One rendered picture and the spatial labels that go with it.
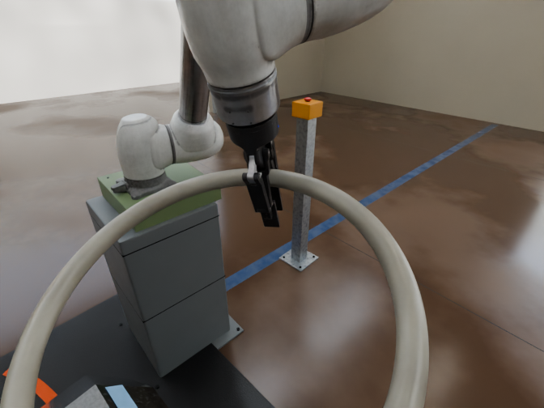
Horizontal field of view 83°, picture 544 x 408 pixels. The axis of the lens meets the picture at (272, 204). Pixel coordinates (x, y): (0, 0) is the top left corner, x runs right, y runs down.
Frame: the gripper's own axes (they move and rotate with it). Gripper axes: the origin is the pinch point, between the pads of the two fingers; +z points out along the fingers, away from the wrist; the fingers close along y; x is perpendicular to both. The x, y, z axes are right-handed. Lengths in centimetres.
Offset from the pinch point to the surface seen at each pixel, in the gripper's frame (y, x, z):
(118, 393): 30.9, -28.5, 20.8
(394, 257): 16.3, 19.1, -10.2
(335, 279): -62, 11, 143
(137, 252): -13, -58, 42
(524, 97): -456, 286, 258
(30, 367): 32.9, -21.9, -8.5
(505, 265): -93, 124, 165
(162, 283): -11, -56, 62
